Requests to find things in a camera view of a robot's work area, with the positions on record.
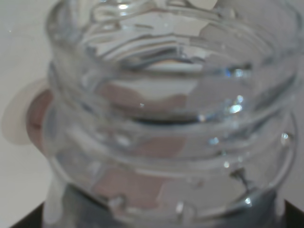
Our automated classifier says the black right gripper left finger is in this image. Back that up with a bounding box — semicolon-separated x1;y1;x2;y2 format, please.
12;185;112;228

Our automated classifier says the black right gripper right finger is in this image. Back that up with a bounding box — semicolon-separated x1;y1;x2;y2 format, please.
220;190;304;228

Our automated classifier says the clear plastic water bottle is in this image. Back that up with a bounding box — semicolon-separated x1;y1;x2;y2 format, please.
43;0;304;228

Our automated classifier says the translucent brown plastic cup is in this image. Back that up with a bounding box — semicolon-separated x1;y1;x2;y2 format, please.
26;89;53;154

